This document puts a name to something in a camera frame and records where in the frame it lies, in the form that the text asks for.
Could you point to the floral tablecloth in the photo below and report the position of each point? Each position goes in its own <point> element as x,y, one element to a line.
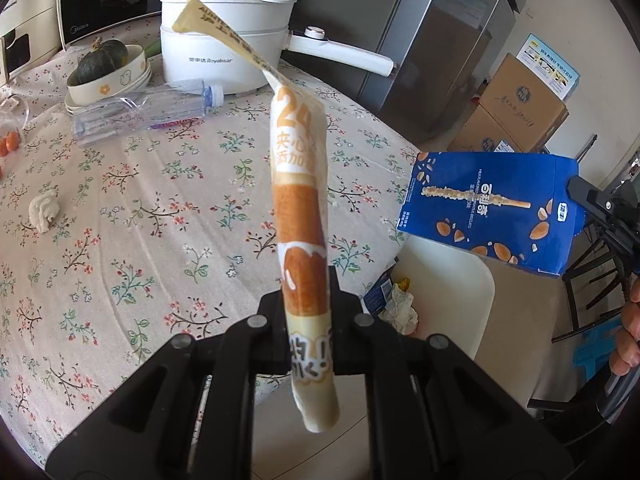
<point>125,260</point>

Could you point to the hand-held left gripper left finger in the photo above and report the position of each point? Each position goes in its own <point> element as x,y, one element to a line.
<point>270,330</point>

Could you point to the person's right hand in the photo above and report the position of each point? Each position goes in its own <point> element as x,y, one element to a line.
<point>627,340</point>

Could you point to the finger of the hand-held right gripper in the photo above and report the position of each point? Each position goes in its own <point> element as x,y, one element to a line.
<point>597,197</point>

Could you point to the small white tissue wad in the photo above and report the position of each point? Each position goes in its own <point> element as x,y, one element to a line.
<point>44,210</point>

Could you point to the blue plastic wrapper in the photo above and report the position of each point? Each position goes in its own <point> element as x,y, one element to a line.
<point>380,290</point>

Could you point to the small orange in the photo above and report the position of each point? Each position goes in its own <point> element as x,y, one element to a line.
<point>11,143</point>

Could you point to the blue snack box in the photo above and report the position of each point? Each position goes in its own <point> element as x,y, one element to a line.
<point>500,210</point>

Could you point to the black metal chair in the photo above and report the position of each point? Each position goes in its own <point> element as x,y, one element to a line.
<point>585,290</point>

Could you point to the blue plastic stool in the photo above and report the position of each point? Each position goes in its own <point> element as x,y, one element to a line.
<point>592,357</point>

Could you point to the dark green pumpkin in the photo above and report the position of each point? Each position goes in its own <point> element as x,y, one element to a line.
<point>97,62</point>

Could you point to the green vegetable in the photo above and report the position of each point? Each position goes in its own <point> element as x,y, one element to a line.
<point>152,47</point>

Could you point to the cardboard box with blue logo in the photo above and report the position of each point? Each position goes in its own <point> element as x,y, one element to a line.
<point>525,105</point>

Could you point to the blue instruction sheet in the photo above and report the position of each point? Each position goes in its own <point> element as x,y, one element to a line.
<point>547,67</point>

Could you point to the white electric cooking pot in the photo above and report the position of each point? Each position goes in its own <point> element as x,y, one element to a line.
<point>210,55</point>

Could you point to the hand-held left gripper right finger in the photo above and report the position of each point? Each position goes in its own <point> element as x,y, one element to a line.
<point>345,320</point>

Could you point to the white bowl with flower print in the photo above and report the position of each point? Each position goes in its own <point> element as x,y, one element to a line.
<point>115,85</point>

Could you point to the white air fryer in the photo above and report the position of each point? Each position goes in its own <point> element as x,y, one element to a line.
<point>30,10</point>

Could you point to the cream bread wrapper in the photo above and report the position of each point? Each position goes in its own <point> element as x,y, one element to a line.
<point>300,210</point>

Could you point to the grey refrigerator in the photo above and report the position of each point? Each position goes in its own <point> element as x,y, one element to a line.
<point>440,35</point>

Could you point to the white trash bin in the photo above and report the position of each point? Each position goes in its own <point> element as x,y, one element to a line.
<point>450,280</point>

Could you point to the clear plastic water bottle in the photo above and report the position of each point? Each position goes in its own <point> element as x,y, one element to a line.
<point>130,112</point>

